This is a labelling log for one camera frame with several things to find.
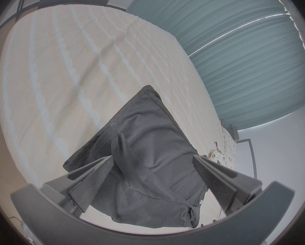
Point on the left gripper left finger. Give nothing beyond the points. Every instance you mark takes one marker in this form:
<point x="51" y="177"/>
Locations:
<point x="88" y="185"/>

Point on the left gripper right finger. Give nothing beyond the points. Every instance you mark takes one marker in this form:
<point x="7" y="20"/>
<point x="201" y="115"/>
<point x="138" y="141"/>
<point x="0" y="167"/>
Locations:
<point x="223" y="185"/>

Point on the black T-shirt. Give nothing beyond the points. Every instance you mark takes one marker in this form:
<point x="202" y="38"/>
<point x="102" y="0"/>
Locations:
<point x="147" y="149"/>

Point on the white printed garment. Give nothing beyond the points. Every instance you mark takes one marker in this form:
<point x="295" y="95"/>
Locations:
<point x="218" y="158"/>

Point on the white printed pillow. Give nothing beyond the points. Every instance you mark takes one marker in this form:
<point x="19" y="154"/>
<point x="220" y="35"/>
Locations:
<point x="230" y="149"/>

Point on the grey bedside table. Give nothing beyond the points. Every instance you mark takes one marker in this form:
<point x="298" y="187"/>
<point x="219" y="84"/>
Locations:
<point x="230" y="129"/>

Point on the bed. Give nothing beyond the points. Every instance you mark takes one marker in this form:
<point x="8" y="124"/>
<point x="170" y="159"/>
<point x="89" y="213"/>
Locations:
<point x="65" y="85"/>

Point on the blue-green curtain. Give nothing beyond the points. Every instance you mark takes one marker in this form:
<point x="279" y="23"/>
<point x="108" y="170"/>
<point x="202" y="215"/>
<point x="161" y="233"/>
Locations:
<point x="257" y="80"/>
<point x="193" y="14"/>

